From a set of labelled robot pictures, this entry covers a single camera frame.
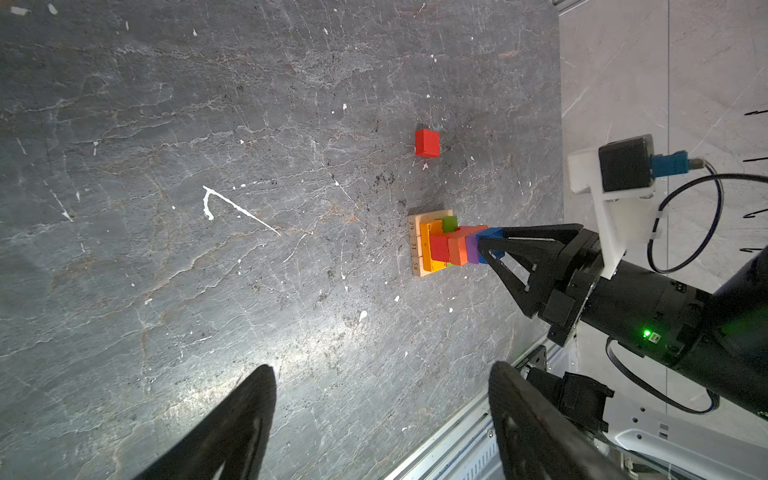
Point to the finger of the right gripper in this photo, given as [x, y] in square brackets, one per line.
[563, 233]
[537, 257]

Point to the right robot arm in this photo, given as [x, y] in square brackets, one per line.
[716, 340]

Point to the orange-yellow wood block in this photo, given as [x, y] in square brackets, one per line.
[427, 229]

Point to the small purple block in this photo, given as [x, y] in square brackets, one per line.
[472, 249]

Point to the green wood block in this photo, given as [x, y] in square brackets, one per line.
[449, 224]

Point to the long natural wood block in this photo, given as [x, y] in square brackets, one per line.
[418, 270]

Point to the aluminium front rail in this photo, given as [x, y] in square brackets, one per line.
[465, 447]

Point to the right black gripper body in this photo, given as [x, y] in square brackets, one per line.
[575, 273]

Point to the small blue cube block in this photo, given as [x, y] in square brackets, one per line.
[490, 233]

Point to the small red cube block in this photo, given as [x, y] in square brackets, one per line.
[427, 143]

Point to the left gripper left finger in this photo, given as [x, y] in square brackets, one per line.
[231, 441]

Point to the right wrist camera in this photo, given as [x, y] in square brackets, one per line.
[620, 177]

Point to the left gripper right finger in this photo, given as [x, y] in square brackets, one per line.
[534, 439]

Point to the red rectangular wood block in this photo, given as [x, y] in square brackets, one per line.
[439, 248]

